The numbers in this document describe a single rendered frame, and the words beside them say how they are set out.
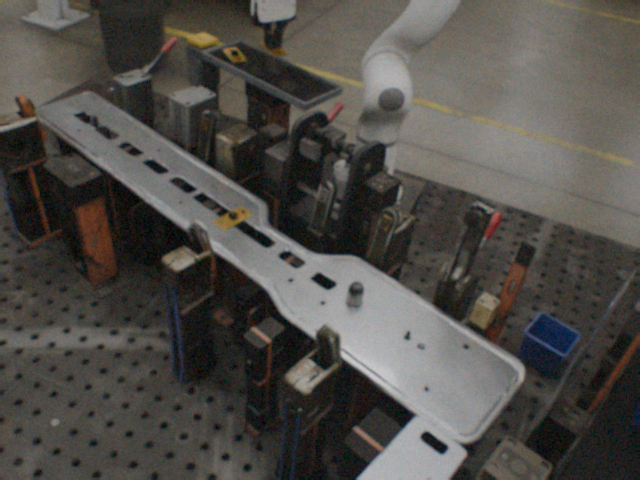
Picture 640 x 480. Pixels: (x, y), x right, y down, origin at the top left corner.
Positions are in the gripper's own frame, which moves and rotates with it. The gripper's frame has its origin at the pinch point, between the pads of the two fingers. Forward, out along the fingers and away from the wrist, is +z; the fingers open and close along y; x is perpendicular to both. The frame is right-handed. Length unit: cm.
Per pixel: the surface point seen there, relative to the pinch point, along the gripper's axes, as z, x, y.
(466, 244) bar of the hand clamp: 11, 73, 1
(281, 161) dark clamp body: 16.2, 26.8, 12.9
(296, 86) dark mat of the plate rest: 7.8, 11.0, -0.4
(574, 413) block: 16, 105, 8
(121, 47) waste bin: 103, -242, -35
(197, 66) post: 14.4, -21.8, 10.8
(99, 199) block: 27, 7, 50
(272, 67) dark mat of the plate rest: 7.8, -0.5, -0.4
